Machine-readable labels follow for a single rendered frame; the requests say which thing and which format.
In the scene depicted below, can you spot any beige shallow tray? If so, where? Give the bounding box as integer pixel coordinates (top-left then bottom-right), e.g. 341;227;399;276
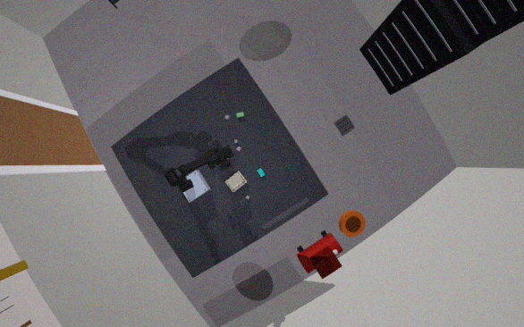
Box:
225;172;247;193

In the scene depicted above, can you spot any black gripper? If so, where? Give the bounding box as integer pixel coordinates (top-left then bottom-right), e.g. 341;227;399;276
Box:
208;153;233;170

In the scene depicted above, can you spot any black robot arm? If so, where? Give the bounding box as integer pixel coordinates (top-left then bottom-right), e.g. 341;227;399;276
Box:
165;146;232;192

